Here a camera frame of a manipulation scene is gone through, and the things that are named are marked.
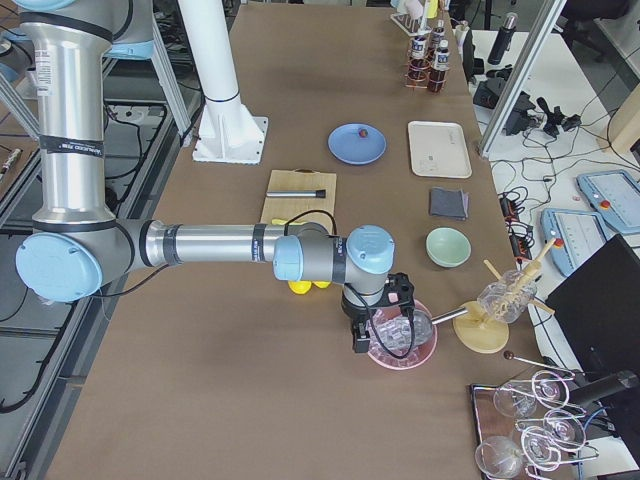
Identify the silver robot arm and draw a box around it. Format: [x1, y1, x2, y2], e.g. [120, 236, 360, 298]
[15, 1, 415, 353]

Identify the tea bottle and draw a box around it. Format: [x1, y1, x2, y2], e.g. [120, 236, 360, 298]
[430, 19, 445, 50]
[406, 29, 431, 87]
[427, 40, 449, 93]

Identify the tea bottle back left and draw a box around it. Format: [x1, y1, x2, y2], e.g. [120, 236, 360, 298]
[406, 29, 431, 87]

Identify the grey folded cloth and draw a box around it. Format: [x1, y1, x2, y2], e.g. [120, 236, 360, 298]
[429, 187, 469, 221]

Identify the blue teach pendant near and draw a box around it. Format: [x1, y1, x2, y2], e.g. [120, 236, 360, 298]
[540, 208, 614, 277]

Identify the copper wire bottle rack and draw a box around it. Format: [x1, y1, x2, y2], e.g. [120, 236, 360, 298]
[404, 35, 450, 93]

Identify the yellow plastic knife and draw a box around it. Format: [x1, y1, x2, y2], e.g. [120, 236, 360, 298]
[271, 218, 306, 226]

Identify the yellow lemon lower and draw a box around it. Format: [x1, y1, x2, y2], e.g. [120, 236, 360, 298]
[288, 280, 313, 295]

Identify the wooden cup tree stand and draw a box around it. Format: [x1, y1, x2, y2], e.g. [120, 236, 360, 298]
[453, 239, 557, 354]

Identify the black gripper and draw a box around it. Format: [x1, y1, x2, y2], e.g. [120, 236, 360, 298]
[341, 272, 415, 354]

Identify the tea bottle front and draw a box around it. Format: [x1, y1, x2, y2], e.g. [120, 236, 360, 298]
[427, 40, 449, 93]

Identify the wire glass rack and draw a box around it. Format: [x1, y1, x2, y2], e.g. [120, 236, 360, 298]
[471, 351, 599, 479]

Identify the black thermos bottle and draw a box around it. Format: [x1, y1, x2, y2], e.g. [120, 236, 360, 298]
[487, 12, 519, 65]

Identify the aluminium frame post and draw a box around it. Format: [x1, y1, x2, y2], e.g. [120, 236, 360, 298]
[478, 0, 566, 159]

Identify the blue round plate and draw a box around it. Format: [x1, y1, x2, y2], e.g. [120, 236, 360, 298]
[328, 123, 387, 166]

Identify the black monitor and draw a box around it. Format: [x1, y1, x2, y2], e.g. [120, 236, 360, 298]
[546, 234, 639, 443]

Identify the blue teach pendant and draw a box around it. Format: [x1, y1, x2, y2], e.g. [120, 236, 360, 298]
[576, 170, 640, 235]
[540, 208, 614, 277]

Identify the glass mug on stand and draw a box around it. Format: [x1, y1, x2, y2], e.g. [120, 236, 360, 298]
[477, 270, 537, 324]

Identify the blue teach pendant far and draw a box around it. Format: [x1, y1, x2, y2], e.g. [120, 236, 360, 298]
[576, 170, 640, 235]

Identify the steel muddler black tip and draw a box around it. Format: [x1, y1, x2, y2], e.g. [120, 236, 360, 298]
[266, 189, 327, 199]

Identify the cream rabbit tray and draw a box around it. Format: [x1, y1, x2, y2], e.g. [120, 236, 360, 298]
[408, 120, 472, 179]

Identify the pink cup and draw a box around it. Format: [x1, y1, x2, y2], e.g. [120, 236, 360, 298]
[404, 0, 425, 20]

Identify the green bowl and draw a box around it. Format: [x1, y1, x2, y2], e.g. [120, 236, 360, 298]
[425, 227, 471, 268]

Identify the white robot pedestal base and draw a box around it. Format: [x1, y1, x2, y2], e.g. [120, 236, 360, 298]
[179, 0, 268, 165]

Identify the pink ice bowl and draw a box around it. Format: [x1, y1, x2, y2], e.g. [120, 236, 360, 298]
[367, 300, 438, 370]

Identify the tea bottle back right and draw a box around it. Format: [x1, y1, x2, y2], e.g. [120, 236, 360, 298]
[430, 19, 445, 50]

